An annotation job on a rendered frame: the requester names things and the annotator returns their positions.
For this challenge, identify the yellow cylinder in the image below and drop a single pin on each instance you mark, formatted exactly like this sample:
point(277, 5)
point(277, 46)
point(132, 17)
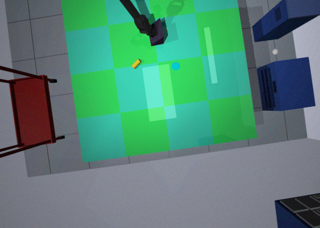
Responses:
point(136, 63)

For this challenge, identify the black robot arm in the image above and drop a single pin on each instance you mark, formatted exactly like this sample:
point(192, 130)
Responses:
point(140, 21)

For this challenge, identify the cyan circle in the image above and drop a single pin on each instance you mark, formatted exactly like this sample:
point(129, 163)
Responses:
point(175, 66)

